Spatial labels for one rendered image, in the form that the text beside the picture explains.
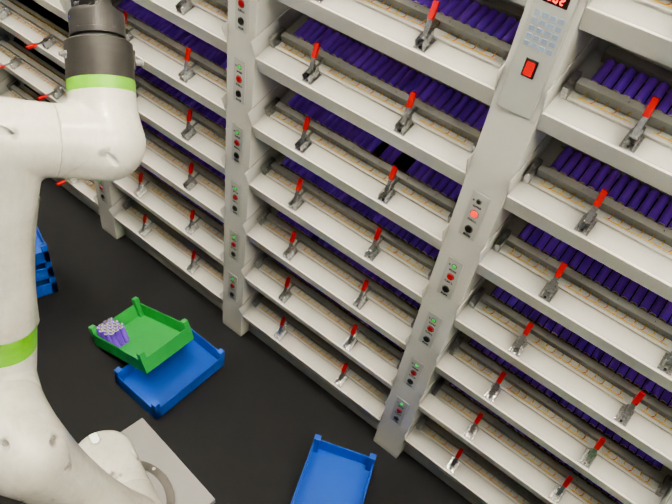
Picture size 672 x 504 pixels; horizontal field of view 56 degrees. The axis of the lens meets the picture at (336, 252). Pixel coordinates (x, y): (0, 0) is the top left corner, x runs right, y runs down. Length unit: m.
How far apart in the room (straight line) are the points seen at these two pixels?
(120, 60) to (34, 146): 0.17
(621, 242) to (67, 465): 1.04
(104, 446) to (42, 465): 0.43
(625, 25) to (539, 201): 0.38
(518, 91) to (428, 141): 0.26
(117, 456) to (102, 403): 0.81
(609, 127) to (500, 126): 0.19
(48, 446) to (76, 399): 1.23
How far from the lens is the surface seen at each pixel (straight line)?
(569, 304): 1.44
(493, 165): 1.32
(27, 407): 1.07
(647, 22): 1.15
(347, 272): 1.84
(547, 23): 1.18
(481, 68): 1.29
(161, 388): 2.24
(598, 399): 1.58
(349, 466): 2.12
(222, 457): 2.10
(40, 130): 0.90
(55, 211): 2.89
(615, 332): 1.44
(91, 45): 0.95
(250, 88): 1.68
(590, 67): 1.33
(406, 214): 1.51
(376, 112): 1.46
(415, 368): 1.79
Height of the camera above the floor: 1.87
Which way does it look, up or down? 44 degrees down
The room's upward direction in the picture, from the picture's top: 11 degrees clockwise
